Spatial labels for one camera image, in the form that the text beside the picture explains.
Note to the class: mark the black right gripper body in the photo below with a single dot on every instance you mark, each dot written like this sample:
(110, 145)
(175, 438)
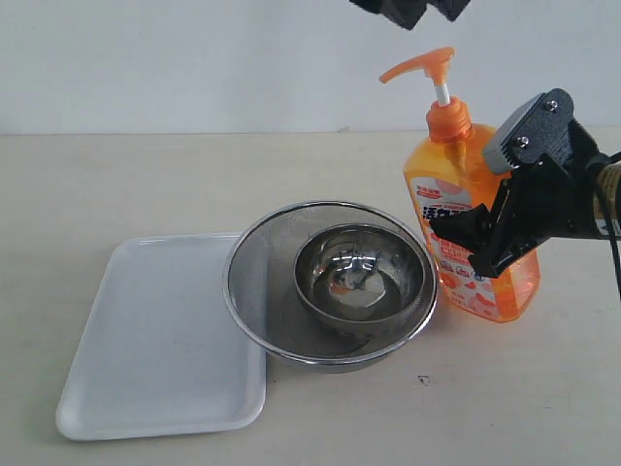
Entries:
(542, 201)

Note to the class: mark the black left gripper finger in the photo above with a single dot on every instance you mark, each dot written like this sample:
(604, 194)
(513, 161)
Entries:
(450, 9)
(403, 13)

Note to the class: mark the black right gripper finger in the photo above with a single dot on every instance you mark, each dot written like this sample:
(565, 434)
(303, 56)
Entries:
(493, 251)
(468, 229)

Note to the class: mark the orange dish soap pump bottle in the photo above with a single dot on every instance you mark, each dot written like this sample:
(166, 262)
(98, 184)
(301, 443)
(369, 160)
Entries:
(446, 175)

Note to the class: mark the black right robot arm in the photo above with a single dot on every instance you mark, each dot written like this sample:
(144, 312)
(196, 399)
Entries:
(607, 205)

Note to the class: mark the small stainless steel bowl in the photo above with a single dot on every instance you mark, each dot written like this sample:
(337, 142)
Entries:
(360, 278)

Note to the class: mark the steel mesh strainer basket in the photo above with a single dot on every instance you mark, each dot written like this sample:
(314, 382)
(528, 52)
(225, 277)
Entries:
(259, 290)

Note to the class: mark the white rectangular plastic tray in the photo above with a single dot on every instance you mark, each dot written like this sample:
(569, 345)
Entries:
(160, 354)

